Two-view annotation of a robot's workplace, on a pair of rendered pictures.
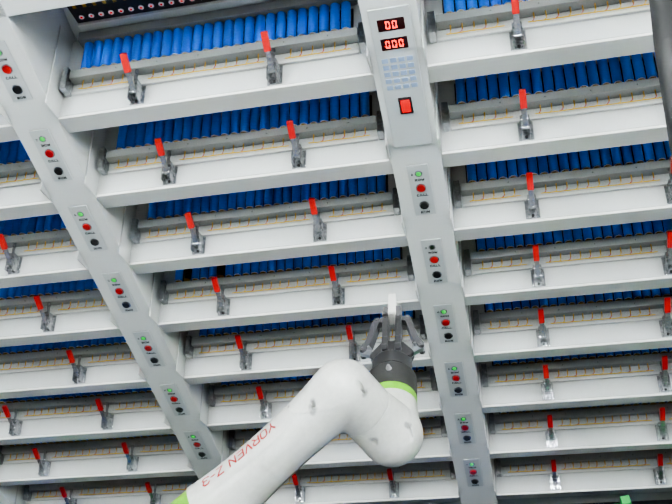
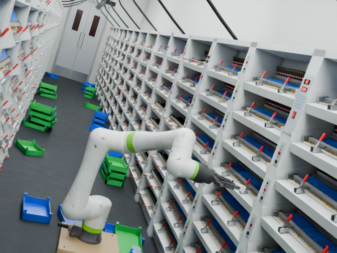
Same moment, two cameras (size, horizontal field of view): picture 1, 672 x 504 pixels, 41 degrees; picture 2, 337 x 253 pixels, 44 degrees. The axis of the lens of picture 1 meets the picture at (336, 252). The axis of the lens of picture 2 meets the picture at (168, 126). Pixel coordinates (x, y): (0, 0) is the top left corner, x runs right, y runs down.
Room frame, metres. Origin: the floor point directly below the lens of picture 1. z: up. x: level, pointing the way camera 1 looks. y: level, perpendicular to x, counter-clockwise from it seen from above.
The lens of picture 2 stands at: (-0.09, -1.55, 1.44)
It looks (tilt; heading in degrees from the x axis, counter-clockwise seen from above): 9 degrees down; 58
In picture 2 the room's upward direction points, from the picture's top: 19 degrees clockwise
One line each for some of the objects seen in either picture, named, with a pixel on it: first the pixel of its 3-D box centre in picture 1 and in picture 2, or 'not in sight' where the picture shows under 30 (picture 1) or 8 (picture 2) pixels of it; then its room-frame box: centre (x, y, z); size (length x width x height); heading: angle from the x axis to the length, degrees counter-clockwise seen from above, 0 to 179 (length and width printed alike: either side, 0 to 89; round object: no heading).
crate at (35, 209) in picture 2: not in sight; (36, 207); (0.83, 1.37, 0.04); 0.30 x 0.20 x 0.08; 81
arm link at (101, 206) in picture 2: not in sight; (95, 213); (0.87, 0.45, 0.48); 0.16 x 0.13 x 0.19; 14
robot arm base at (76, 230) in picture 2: not in sight; (80, 230); (0.83, 0.48, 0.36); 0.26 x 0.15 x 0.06; 152
